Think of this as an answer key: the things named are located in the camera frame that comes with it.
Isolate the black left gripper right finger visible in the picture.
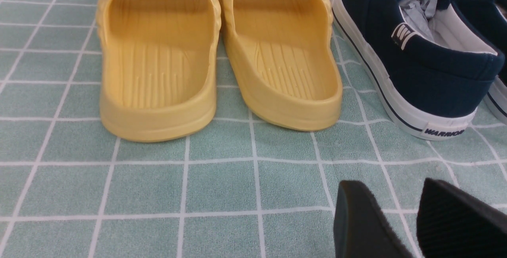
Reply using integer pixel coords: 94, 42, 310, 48
417, 178, 507, 258

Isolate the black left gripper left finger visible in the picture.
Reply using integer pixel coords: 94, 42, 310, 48
334, 180, 413, 258

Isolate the navy slip-on shoe left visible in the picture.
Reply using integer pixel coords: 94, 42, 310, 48
330, 0, 505, 140

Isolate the navy slip-on shoe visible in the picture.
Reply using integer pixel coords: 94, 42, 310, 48
330, 0, 505, 140
450, 0, 507, 125

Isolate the navy slip-on shoe right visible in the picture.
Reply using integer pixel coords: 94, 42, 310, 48
450, 0, 507, 125

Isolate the green checked cloth mat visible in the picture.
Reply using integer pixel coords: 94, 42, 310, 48
0, 0, 507, 258

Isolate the yellow slide slipper right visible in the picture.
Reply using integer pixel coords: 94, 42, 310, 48
219, 0, 343, 131

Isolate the yellow slide slipper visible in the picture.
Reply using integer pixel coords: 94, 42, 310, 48
219, 0, 343, 131
96, 0, 221, 142

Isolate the yellow slide slipper left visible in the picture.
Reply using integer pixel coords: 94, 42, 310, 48
96, 0, 221, 142

